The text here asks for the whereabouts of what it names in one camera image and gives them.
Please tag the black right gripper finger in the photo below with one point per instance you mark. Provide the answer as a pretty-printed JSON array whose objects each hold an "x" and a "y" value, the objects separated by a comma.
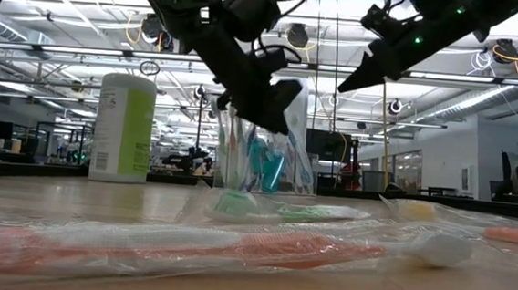
[{"x": 364, "y": 77}]

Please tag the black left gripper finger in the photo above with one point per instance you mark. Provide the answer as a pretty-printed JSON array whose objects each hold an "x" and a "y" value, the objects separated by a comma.
[{"x": 275, "y": 107}]

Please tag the small blue mouthwash bottle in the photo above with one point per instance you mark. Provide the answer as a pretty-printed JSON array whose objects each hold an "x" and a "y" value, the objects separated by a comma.
[
  {"x": 257, "y": 161},
  {"x": 274, "y": 170}
]

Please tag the orange toothbrush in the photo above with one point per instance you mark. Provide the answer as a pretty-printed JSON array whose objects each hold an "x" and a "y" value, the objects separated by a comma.
[
  {"x": 513, "y": 235},
  {"x": 306, "y": 251}
]

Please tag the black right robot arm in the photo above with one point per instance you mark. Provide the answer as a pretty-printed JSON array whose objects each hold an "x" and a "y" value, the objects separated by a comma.
[{"x": 454, "y": 26}]

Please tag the clear acrylic toothbrush holder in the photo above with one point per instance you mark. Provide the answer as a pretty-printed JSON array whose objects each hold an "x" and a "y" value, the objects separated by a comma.
[{"x": 313, "y": 181}]

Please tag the red and black machine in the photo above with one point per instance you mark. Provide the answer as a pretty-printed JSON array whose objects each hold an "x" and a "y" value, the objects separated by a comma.
[{"x": 352, "y": 172}]

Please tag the green toothbrush in clear wrapper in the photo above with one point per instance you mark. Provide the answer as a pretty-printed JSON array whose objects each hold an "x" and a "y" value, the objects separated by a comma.
[{"x": 236, "y": 204}]

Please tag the grey bin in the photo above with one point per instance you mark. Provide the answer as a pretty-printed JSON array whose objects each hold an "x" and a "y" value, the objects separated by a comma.
[{"x": 372, "y": 181}]

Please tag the white green wipes canister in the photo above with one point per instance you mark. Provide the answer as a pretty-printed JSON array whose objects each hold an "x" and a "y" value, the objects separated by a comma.
[{"x": 123, "y": 131}]

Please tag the black office chair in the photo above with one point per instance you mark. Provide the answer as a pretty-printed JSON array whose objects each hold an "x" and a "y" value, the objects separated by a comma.
[{"x": 505, "y": 169}]

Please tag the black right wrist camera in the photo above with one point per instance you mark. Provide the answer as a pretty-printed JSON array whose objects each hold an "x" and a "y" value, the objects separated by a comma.
[{"x": 384, "y": 23}]

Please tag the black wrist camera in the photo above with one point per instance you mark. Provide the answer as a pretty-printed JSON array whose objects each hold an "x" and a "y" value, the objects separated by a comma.
[
  {"x": 250, "y": 12},
  {"x": 384, "y": 23}
]

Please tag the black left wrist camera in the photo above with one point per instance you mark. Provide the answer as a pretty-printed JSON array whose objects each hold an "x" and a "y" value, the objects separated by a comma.
[{"x": 250, "y": 12}]

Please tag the yellow post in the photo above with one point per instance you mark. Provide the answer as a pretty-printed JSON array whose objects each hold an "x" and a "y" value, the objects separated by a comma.
[{"x": 385, "y": 149}]

